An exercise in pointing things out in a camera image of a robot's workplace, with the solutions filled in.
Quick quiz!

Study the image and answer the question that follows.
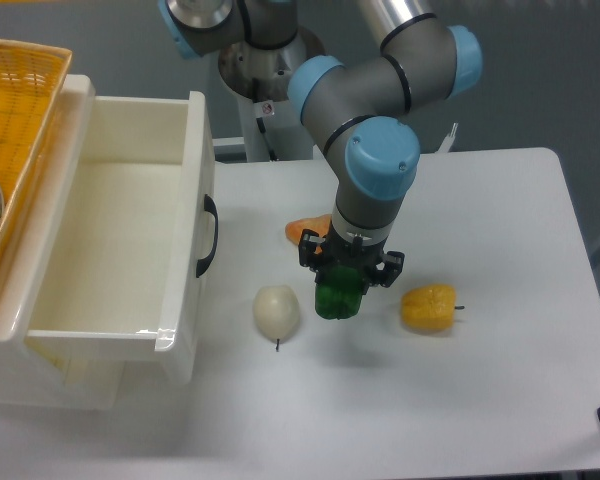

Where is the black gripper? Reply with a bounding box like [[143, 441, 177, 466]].
[[298, 225, 405, 292]]

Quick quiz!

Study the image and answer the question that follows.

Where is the green pepper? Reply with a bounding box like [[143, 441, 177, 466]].
[[314, 266, 364, 320]]

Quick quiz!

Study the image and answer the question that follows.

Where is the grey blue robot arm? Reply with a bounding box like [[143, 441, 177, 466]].
[[158, 1, 483, 292]]

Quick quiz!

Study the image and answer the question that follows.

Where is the yellow pepper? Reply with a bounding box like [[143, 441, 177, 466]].
[[400, 284, 458, 331]]

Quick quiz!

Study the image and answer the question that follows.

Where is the open upper white drawer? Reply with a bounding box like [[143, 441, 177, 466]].
[[27, 92, 215, 384]]

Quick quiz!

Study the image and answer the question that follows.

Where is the white drawer cabinet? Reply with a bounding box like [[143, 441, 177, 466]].
[[0, 75, 123, 410]]

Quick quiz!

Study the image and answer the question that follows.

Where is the white pear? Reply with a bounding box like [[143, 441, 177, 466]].
[[252, 285, 301, 350]]

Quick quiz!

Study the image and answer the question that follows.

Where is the yellow woven basket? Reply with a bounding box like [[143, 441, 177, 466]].
[[0, 39, 73, 273]]

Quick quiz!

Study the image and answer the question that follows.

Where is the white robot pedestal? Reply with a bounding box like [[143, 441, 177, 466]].
[[216, 27, 326, 163]]

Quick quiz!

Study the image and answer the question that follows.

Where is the black drawer handle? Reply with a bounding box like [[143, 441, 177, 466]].
[[195, 194, 219, 278]]

